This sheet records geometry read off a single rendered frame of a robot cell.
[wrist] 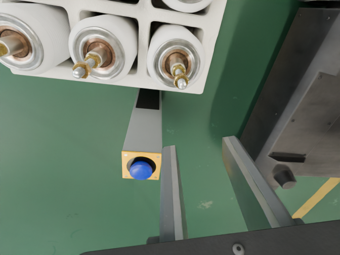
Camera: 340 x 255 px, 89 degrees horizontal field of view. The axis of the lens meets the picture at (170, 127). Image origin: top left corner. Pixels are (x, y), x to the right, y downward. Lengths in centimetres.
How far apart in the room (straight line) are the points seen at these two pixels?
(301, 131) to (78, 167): 82
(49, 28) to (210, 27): 26
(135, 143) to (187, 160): 48
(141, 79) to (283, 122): 36
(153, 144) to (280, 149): 38
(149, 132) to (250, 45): 40
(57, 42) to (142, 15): 14
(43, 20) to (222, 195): 97
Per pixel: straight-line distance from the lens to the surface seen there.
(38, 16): 35
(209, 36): 37
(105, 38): 29
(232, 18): 57
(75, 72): 22
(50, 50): 34
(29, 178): 104
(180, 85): 21
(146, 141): 33
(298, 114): 52
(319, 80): 50
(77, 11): 38
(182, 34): 29
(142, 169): 31
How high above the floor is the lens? 53
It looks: 54 degrees down
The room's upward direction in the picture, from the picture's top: 175 degrees clockwise
